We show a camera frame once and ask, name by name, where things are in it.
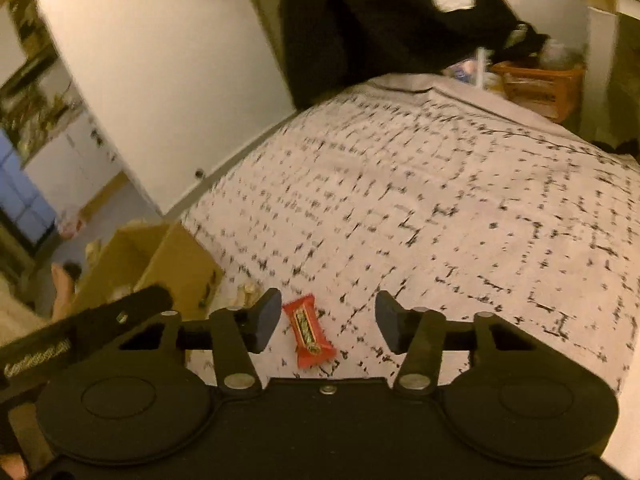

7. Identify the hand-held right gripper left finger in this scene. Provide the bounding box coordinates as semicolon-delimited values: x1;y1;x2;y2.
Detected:
117;288;283;394

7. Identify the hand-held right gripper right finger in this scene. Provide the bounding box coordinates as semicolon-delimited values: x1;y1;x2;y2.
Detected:
374;289;544;397

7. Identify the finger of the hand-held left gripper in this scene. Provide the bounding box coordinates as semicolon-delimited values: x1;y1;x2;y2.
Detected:
74;285;175;357

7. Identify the small red candy packet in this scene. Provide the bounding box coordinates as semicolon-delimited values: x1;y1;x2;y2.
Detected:
281;295;335;370

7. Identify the brown cardboard box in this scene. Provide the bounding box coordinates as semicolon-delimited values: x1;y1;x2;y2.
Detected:
69;222;226;342

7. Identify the person's foot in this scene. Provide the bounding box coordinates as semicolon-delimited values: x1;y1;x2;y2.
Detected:
50;264;77;322

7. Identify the red and white plastic bag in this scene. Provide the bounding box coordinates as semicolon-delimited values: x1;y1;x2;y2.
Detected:
57;209;87;239

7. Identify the printed blanket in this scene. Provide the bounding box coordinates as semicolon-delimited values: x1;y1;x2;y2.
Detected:
179;72;640;397

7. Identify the blue cabinet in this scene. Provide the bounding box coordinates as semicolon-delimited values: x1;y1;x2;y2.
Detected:
0;129;57;248

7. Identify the white kitchen cabinet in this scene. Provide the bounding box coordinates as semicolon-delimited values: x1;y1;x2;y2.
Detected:
22;107;132;213

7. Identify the white bed sheet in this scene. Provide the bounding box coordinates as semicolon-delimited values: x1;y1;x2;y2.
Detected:
597;372;640;480

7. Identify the white plastic tube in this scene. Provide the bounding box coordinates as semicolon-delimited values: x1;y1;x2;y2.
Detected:
474;47;489;92

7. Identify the orange plastic basket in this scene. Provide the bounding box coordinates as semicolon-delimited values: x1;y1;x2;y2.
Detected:
491;59;587;124

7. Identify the black coat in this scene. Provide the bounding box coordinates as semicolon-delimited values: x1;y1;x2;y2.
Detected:
277;0;552;112

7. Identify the white desk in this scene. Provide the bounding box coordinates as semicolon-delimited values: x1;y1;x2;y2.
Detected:
574;0;640;153

